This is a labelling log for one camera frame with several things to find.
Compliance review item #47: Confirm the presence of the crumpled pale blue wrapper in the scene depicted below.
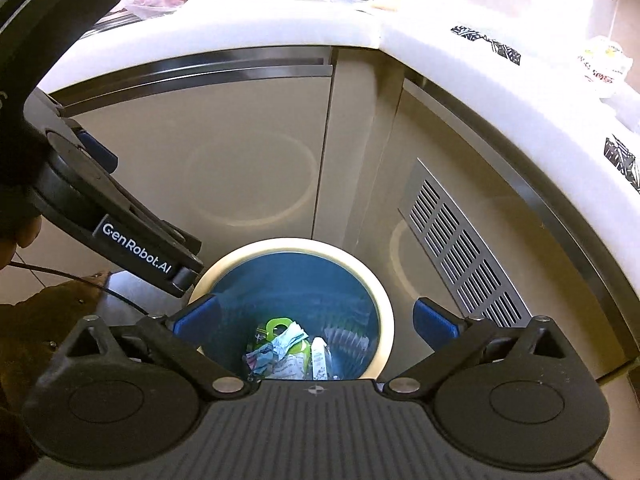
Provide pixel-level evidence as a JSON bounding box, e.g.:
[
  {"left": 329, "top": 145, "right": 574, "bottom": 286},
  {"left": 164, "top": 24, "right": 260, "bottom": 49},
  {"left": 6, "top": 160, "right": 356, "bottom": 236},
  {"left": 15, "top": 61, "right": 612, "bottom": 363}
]
[{"left": 272, "top": 322, "right": 312, "bottom": 357}]

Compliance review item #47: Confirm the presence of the black white patterned wrapper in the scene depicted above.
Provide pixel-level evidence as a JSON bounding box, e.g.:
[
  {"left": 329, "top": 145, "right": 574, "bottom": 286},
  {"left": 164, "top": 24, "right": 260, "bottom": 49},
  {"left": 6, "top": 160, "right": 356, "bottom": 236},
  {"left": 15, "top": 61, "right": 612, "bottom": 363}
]
[
  {"left": 604, "top": 134, "right": 640, "bottom": 194},
  {"left": 451, "top": 24, "right": 522, "bottom": 67}
]

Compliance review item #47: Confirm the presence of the thin black cable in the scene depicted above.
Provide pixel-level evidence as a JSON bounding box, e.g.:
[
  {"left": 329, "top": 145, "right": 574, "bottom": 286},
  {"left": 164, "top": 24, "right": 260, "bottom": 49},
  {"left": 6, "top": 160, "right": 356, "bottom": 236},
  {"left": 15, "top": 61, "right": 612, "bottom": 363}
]
[{"left": 9, "top": 259, "right": 152, "bottom": 318}]

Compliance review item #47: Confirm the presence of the blue trash bin cream rim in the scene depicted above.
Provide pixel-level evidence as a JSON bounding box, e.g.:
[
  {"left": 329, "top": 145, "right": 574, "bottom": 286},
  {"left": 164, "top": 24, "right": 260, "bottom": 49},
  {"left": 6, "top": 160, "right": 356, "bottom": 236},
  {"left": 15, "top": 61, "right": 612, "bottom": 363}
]
[{"left": 189, "top": 238, "right": 396, "bottom": 382}]

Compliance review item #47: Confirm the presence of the white tube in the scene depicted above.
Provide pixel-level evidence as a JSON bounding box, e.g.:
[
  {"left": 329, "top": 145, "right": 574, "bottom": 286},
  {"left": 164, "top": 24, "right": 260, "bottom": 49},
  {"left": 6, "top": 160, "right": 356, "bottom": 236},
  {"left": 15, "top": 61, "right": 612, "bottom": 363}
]
[{"left": 310, "top": 337, "right": 334, "bottom": 382}]

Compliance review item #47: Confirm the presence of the steel door handle strip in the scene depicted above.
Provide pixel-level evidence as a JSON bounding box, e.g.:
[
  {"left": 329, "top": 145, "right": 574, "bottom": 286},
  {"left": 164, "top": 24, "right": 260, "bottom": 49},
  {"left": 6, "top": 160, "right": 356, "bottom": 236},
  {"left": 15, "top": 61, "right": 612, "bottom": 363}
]
[
  {"left": 401, "top": 66, "right": 640, "bottom": 326},
  {"left": 44, "top": 44, "right": 334, "bottom": 108}
]

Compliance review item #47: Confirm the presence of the green white packet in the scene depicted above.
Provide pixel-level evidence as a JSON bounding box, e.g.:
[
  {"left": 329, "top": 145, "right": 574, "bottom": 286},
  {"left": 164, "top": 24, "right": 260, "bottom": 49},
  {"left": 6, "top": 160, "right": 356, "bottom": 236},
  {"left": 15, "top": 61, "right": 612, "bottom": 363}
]
[{"left": 279, "top": 340, "right": 312, "bottom": 382}]

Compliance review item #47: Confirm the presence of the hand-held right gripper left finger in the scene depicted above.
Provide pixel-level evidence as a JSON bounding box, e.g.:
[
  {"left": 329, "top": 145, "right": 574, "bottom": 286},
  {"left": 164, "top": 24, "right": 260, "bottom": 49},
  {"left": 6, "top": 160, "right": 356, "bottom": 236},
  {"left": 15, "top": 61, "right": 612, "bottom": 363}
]
[{"left": 60, "top": 294, "right": 261, "bottom": 402}]

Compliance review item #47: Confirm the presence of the grey metal vent grille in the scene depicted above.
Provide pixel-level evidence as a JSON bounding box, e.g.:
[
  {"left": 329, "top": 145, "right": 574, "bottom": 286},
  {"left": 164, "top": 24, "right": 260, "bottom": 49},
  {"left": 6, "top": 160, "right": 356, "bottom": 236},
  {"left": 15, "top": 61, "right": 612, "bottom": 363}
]
[{"left": 398, "top": 158, "right": 532, "bottom": 329}]

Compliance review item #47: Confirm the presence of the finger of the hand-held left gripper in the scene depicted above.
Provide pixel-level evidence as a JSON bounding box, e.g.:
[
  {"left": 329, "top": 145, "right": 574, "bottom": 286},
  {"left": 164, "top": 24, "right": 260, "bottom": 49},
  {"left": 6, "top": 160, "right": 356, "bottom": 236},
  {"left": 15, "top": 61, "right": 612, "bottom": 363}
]
[
  {"left": 75, "top": 129, "right": 119, "bottom": 174},
  {"left": 107, "top": 179, "right": 204, "bottom": 268}
]

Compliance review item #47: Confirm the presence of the person's left hand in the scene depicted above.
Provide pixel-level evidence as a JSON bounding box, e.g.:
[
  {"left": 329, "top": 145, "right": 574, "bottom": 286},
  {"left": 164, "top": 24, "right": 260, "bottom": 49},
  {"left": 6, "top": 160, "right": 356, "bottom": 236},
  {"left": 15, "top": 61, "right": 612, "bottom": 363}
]
[{"left": 0, "top": 220, "right": 43, "bottom": 272}]

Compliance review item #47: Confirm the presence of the beige cabinet door with vent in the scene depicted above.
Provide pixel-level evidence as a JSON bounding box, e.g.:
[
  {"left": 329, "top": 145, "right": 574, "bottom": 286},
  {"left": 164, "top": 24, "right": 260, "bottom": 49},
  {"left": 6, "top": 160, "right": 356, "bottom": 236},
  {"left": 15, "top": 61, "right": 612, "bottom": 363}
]
[{"left": 389, "top": 77, "right": 640, "bottom": 388}]

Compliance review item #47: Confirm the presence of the crumpled colourful wrapper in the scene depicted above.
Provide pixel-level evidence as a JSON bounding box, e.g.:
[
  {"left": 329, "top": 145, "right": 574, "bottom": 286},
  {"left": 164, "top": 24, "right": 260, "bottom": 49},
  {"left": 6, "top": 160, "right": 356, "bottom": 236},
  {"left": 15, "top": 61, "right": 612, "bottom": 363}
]
[{"left": 242, "top": 344, "right": 286, "bottom": 377}]

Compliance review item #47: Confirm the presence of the beige cabinet corner panel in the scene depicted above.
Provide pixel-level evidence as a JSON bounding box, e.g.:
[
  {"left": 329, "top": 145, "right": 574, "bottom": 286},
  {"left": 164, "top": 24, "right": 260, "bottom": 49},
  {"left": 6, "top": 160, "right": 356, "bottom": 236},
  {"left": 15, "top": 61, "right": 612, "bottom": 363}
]
[{"left": 309, "top": 46, "right": 407, "bottom": 263}]

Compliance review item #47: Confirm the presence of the white plastic bag red print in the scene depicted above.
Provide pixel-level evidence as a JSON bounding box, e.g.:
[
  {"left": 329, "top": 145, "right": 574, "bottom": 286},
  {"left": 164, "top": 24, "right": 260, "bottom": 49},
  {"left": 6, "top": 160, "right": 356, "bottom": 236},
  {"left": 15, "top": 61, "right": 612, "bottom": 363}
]
[{"left": 576, "top": 34, "right": 634, "bottom": 102}]

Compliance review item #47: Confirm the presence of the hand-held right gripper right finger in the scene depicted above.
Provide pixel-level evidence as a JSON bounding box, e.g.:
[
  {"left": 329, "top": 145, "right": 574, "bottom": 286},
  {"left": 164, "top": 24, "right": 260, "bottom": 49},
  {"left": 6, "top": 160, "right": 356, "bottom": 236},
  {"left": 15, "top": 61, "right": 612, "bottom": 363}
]
[{"left": 375, "top": 297, "right": 576, "bottom": 403}]

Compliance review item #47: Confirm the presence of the green plastic ring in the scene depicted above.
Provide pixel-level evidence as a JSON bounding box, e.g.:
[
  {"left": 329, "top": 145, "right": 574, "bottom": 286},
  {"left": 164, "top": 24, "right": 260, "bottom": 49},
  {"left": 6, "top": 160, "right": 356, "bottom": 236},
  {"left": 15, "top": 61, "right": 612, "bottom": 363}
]
[{"left": 265, "top": 316, "right": 297, "bottom": 342}]

